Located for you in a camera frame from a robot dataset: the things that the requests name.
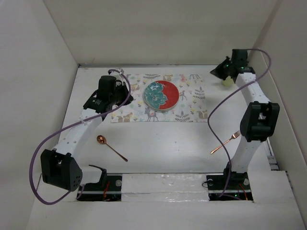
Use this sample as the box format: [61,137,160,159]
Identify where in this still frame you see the copper fork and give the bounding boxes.
[210,131,241,155]

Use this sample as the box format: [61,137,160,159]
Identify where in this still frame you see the pale yellow mug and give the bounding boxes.
[222,76,234,87]

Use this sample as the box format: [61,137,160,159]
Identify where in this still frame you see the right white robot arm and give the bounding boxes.
[210,49,280,189]

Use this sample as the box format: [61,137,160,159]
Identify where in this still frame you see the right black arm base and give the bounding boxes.
[202,166,253,201]

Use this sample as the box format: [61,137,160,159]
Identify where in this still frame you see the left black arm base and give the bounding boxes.
[77,174,122,202]

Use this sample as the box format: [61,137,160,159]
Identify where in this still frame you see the red and teal plate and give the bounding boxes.
[143,80,179,111]

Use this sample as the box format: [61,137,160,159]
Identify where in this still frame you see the floral white cloth napkin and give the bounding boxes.
[111,73,208,123]

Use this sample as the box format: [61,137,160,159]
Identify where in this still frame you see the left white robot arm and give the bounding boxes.
[40,75,133,192]

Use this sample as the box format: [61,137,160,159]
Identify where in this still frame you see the copper spoon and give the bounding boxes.
[96,135,128,162]

